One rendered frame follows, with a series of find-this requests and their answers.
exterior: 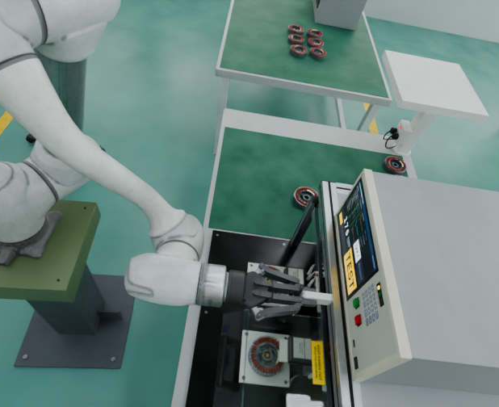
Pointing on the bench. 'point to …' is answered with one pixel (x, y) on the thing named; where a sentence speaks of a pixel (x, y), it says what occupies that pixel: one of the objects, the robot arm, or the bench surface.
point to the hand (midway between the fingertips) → (316, 298)
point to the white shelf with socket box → (428, 95)
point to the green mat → (278, 179)
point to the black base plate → (209, 327)
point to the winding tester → (438, 287)
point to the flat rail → (317, 259)
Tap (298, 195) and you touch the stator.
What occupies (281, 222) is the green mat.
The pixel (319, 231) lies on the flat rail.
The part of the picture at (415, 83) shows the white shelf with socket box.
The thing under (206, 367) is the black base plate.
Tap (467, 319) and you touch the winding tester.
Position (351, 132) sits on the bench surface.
